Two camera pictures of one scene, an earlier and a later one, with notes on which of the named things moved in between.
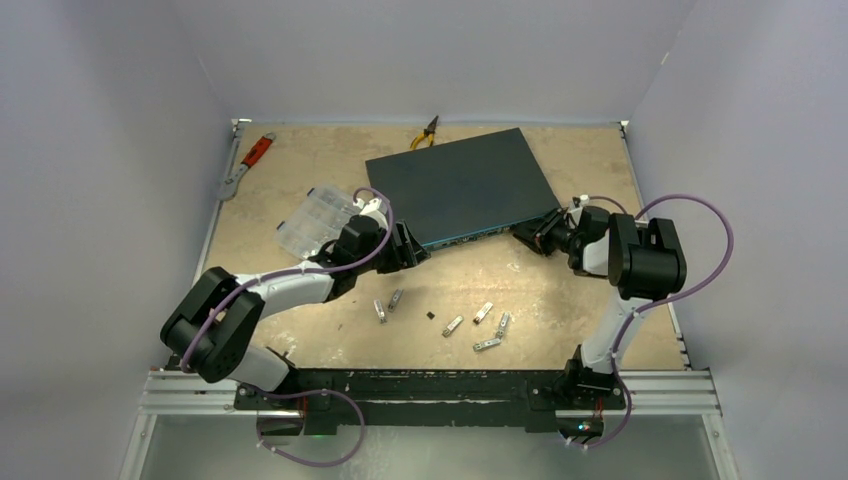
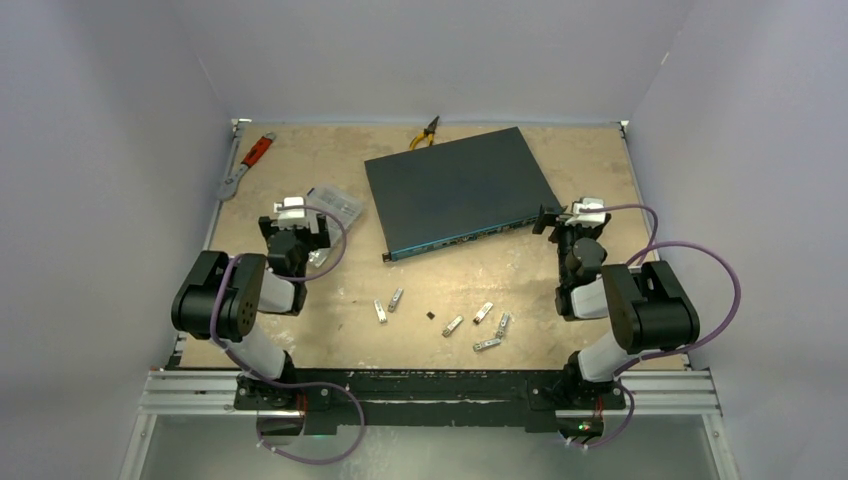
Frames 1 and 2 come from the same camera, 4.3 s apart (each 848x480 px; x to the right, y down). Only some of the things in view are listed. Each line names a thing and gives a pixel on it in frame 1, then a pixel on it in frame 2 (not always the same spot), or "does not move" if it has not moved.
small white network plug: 380,311 does not move
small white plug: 452,326 does not move
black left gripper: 407,254 → 314,240
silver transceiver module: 503,325 does not move
